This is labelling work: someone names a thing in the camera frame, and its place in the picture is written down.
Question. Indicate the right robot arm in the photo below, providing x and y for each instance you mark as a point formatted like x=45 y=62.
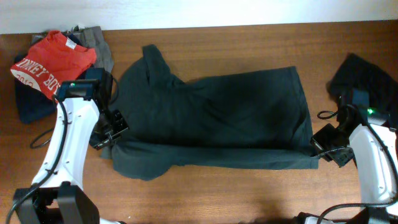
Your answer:
x=364 y=135

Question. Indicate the navy folded garment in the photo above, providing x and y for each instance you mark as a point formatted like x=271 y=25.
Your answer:
x=32 y=105

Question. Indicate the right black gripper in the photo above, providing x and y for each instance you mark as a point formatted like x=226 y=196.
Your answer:
x=317 y=141

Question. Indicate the black garment at right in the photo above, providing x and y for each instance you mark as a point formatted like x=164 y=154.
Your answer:
x=357 y=73

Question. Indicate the dark green t-shirt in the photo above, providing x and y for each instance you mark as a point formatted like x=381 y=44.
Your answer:
x=254 y=120

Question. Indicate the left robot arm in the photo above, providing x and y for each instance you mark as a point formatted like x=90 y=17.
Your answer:
x=83 y=119

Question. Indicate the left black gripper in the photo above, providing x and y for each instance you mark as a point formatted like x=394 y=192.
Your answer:
x=99 y=142

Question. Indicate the grey folded garment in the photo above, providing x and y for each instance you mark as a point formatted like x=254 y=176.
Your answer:
x=99 y=49

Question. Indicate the red folded printed t-shirt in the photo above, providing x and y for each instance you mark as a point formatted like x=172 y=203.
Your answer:
x=35 y=76

